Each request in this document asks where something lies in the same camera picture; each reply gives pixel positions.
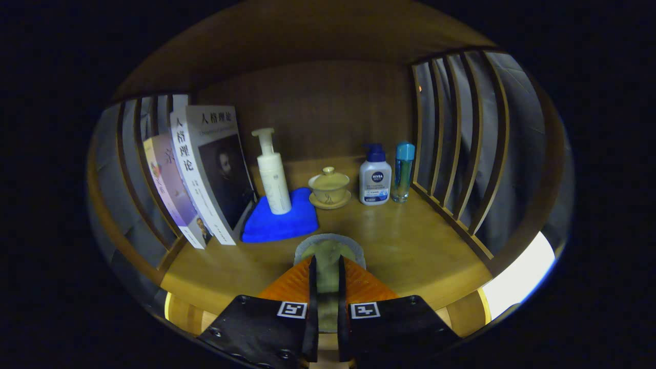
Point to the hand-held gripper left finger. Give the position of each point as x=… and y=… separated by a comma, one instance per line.
x=312, y=328

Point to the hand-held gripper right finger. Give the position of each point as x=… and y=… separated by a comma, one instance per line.
x=342, y=333

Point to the wooden countertop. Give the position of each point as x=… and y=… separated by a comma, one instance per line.
x=400, y=241

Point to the brown wooden cabinet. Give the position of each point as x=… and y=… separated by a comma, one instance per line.
x=318, y=102

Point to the blue folded cloth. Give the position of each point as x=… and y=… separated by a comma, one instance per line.
x=277, y=225

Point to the yellow lidded teacup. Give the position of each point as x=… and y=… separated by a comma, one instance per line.
x=329, y=189

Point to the white pump bottle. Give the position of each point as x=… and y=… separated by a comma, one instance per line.
x=274, y=184

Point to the white blue-capped lotion bottle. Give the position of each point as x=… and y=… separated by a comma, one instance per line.
x=375, y=184

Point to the teal-capped clear bottle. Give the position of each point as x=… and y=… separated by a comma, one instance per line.
x=403, y=174

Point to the grey white plastic box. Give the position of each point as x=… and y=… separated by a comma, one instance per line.
x=517, y=282

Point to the thick white book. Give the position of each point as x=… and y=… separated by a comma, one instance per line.
x=205, y=169

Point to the purple book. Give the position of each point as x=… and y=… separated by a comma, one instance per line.
x=171, y=189

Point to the thin white book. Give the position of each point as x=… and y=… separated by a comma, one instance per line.
x=180, y=105

